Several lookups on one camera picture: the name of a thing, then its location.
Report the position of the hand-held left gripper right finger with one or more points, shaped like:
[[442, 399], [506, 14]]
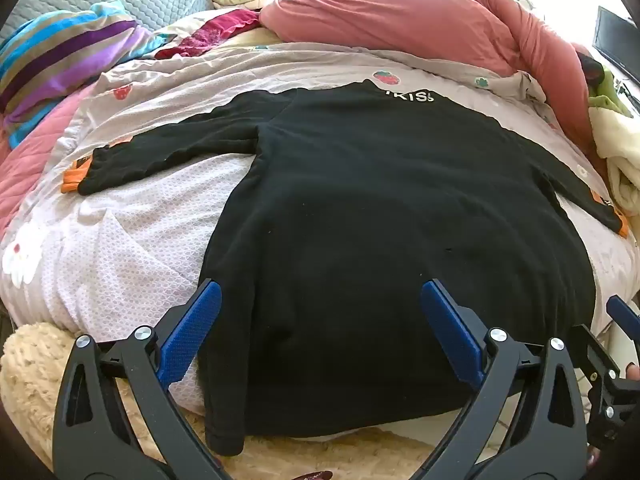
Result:
[[452, 330]]

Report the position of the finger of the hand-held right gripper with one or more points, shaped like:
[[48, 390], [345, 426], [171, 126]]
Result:
[[622, 312], [597, 355]]

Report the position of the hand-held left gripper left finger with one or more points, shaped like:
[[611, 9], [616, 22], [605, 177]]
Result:
[[192, 330]]

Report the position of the black sweater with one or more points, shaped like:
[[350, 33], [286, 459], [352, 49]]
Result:
[[375, 185]]

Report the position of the person's right hand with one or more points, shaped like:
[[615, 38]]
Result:
[[633, 371]]

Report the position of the printed pinkish-grey quilt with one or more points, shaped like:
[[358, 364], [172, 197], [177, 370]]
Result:
[[150, 240]]

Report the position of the white fleece blanket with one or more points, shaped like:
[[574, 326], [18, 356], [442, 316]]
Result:
[[620, 160]]

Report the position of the cream fluffy blanket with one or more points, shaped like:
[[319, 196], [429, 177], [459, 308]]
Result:
[[35, 375]]

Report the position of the green cloth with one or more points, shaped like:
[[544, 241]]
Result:
[[607, 92]]

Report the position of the black cloth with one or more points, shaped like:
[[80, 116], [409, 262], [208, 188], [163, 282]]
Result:
[[592, 70]]

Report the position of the black flat screen television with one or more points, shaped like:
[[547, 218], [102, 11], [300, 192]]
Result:
[[615, 45]]

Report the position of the red cloth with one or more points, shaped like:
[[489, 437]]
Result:
[[220, 32]]

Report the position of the striped purple blue cloth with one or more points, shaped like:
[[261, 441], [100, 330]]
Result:
[[65, 55]]

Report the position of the pink duvet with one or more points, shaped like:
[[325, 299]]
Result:
[[400, 15]]

